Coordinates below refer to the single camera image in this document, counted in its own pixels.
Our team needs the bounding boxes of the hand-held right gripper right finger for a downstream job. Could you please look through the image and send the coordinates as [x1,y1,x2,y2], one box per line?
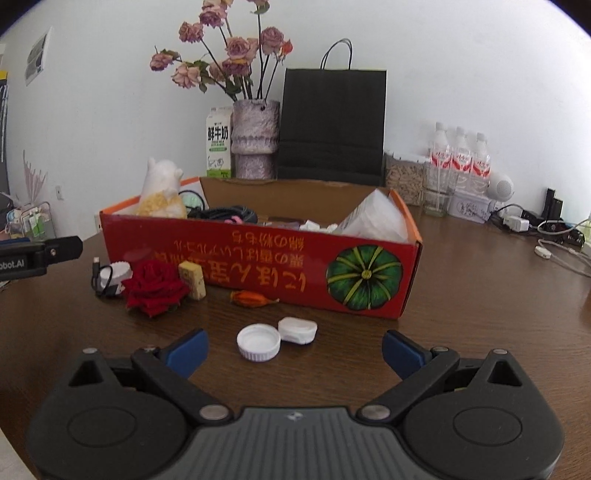
[359,329,525,425]

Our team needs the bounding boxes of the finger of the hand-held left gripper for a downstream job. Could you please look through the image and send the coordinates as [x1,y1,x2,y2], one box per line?
[44,235,84,265]

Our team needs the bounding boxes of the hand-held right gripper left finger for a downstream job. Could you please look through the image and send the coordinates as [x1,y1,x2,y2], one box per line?
[68,329,232,425]

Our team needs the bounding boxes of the white charger with black cable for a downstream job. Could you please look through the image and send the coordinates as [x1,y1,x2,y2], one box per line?
[91,257,134,299]

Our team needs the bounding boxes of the yellow sponge block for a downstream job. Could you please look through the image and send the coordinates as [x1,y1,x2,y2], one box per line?
[178,261,207,301]

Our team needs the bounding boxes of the white bottle cap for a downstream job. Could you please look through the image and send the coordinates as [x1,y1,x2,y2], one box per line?
[236,324,281,363]

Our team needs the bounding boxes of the red rose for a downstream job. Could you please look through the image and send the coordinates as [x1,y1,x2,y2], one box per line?
[121,259,191,319]

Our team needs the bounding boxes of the white contact lens case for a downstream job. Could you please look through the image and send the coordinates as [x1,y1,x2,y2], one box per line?
[278,317,318,345]

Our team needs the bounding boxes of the white bear plush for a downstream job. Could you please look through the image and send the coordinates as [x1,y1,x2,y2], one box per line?
[137,157,188,219]

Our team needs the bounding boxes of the red pumpkin print cardboard box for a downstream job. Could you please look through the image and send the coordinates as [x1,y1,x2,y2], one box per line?
[99,178,423,320]

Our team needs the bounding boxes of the clear plastic container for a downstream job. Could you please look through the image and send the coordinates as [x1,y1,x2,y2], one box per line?
[332,189,410,243]

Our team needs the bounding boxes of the clear seed container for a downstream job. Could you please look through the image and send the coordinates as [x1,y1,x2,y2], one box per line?
[385,150,426,207]

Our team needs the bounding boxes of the clear glass cup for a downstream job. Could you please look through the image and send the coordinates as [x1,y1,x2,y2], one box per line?
[422,161,455,217]

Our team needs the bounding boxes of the white printed tin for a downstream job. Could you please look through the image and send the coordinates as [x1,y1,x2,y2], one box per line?
[449,190,492,223]

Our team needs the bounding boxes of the white green milk carton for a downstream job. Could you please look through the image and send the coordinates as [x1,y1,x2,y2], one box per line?
[205,106,233,179]

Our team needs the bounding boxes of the white round speaker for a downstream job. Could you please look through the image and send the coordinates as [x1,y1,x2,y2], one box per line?
[487,171,515,204]

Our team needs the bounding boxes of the black upright device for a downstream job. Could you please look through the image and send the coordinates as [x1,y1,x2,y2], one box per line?
[545,188,564,220]

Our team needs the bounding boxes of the purple mottled vase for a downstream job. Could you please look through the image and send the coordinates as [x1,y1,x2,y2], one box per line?
[231,99,281,181]

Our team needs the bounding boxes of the black paper bag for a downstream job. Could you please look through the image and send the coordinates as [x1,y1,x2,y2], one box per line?
[276,38,387,188]

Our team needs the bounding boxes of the dried pink roses bouquet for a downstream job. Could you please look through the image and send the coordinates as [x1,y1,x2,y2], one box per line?
[149,0,294,103]

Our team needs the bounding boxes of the wire desk rack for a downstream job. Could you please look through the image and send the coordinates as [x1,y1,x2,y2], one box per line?
[0,200,56,241]

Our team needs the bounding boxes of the pink feather wall decoration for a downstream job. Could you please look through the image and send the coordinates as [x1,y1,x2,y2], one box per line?
[21,150,49,204]

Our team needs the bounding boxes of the white cable with switch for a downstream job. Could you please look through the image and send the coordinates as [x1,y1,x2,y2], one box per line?
[534,237,591,278]

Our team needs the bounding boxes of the wall poster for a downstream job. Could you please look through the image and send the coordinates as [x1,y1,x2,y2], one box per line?
[25,26,52,87]

